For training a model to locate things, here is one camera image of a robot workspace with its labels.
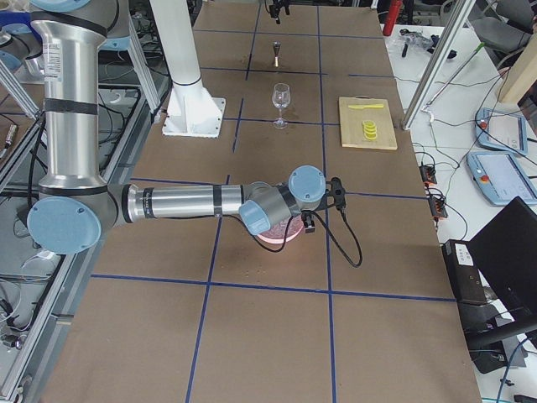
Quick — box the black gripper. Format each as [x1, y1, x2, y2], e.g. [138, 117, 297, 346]
[302, 212, 315, 233]

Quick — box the metal jigger cup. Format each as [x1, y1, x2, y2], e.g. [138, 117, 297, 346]
[273, 41, 281, 68]

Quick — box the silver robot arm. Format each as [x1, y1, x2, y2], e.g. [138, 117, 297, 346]
[27, 1, 328, 254]

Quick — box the pink bowl of ice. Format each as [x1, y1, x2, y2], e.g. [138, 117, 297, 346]
[257, 216, 304, 244]

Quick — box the clear wine glass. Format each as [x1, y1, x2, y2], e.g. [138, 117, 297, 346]
[272, 83, 291, 128]

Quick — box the bamboo cutting board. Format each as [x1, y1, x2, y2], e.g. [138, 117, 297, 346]
[338, 97, 398, 150]

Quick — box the yellow lemon slice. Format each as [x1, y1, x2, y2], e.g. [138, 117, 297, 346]
[362, 120, 378, 141]

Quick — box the yellow plastic knife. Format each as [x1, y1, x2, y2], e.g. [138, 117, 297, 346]
[347, 103, 384, 110]

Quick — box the blue teach pendant near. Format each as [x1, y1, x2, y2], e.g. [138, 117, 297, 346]
[467, 151, 536, 206]

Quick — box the blue teach pendant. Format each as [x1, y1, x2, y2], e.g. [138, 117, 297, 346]
[467, 151, 536, 206]
[475, 107, 528, 155]

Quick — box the black monitor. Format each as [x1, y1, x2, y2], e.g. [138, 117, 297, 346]
[467, 196, 536, 314]

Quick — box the blue teach pendant far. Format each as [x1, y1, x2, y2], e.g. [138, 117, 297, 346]
[475, 107, 528, 155]

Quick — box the red fire extinguisher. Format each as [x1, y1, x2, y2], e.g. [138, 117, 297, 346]
[383, 0, 402, 36]

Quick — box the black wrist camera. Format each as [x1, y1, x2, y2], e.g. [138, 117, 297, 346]
[327, 177, 347, 212]

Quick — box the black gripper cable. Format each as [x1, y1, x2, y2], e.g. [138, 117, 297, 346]
[253, 205, 363, 269]

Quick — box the white pedestal column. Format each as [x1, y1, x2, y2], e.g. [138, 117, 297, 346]
[150, 0, 226, 139]

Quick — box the aluminium frame post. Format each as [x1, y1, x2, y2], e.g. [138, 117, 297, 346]
[401, 0, 476, 130]

